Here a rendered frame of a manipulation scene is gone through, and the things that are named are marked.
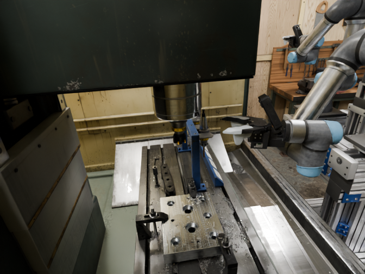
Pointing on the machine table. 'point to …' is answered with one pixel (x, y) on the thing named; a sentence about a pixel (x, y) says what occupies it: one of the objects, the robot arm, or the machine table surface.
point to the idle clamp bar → (167, 180)
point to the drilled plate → (213, 249)
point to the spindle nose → (177, 101)
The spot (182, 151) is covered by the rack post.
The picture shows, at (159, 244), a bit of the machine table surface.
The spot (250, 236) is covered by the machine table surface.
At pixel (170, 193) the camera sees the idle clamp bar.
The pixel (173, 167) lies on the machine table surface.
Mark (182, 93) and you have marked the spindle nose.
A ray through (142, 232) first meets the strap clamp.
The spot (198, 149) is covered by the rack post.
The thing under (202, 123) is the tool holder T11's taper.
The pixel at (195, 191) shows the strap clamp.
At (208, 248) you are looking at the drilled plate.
